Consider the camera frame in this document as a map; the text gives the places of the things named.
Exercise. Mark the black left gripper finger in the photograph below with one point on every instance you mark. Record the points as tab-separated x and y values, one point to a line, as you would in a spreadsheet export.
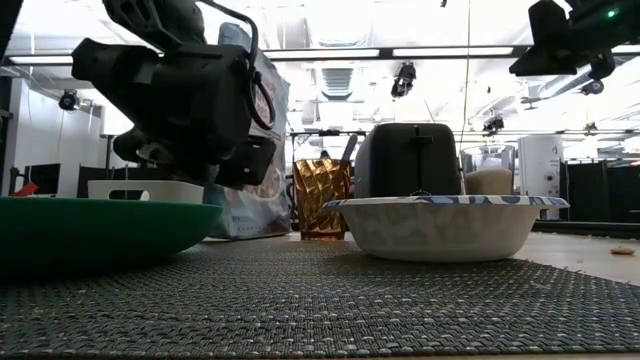
247	162
150	152

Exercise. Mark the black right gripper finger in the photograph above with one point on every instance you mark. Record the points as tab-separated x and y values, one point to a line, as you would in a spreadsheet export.
547	62
602	67

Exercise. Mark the cinnamon squares cereal box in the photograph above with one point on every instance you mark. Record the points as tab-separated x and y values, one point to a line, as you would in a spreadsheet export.
274	200

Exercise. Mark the green plate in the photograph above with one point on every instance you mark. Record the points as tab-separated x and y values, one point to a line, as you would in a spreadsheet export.
100	230

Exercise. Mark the blue patterned paper bowl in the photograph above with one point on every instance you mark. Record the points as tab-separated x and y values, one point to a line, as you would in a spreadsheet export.
440	230

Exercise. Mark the white plastic tray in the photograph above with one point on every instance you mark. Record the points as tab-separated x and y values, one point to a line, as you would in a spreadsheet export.
175	191

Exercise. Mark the amber faceted glass tumbler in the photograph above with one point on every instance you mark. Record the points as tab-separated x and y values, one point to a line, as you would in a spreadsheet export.
320	200

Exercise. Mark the black monitor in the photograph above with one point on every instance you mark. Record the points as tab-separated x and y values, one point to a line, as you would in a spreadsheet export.
45	177

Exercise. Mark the black room partition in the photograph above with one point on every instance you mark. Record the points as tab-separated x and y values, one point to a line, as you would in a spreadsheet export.
600	192

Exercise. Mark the small red object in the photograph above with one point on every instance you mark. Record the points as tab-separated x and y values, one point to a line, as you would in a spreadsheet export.
25	190

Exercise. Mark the clear glass of milk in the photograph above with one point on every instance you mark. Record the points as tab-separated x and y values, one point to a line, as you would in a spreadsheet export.
487	181

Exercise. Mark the black toaster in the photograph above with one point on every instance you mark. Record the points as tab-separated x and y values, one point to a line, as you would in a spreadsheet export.
395	165

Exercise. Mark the grey woven placemat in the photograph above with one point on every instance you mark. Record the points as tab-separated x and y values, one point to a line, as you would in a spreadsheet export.
300	310

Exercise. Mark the loose cereal piece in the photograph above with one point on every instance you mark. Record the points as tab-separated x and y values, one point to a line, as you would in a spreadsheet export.
622	251

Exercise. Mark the black ceiling camera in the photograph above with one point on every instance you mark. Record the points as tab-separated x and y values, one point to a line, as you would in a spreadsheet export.
493	125
592	87
68	100
404	80

